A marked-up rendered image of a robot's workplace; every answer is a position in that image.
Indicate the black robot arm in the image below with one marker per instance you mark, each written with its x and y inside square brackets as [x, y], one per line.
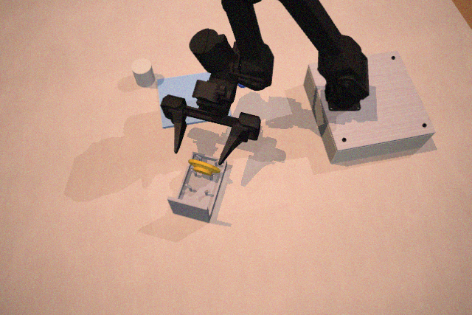
[251, 62]

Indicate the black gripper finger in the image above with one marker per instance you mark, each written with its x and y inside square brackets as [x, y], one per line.
[237, 135]
[177, 118]

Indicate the grey dish rack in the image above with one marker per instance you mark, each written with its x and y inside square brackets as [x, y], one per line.
[198, 192]

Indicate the yellow round plate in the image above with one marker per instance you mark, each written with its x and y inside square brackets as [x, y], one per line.
[203, 167]

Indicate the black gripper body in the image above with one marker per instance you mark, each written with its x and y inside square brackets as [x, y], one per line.
[212, 113]

